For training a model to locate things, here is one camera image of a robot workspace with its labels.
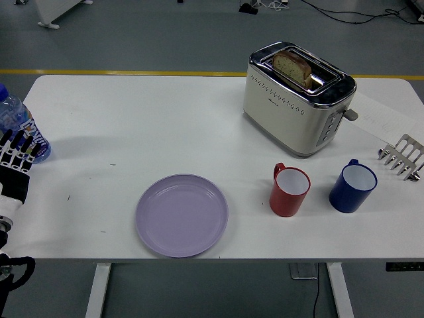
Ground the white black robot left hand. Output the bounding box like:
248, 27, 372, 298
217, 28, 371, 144
0, 129, 40, 222

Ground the purple round plate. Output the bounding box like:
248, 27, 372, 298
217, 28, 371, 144
134, 174, 229, 259

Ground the blue drink bottle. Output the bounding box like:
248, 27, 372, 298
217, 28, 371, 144
0, 83, 52, 166

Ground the white furniture base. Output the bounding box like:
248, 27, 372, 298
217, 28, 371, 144
34, 0, 94, 29

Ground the red mug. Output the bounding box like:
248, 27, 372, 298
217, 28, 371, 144
269, 162, 312, 218

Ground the cream silver toaster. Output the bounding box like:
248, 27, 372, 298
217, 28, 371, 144
241, 41, 359, 159

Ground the brown bread slice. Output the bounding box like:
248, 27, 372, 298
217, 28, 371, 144
272, 50, 313, 89

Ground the grey box under table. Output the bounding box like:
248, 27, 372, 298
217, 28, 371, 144
289, 263, 319, 280

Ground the blue mug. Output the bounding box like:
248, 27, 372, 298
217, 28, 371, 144
328, 159, 378, 214

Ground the white paper sheet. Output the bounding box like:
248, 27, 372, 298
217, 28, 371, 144
347, 91, 417, 146

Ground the silver metal toast rack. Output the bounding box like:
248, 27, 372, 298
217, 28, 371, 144
377, 133, 424, 182

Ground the black table control panel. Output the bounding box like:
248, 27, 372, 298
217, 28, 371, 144
386, 262, 424, 272

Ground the white wire bundle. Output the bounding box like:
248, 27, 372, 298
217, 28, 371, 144
257, 0, 289, 10

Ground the black cable under table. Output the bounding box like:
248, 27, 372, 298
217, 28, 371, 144
311, 264, 321, 318

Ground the black floor cable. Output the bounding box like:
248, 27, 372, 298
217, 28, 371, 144
299, 0, 424, 26

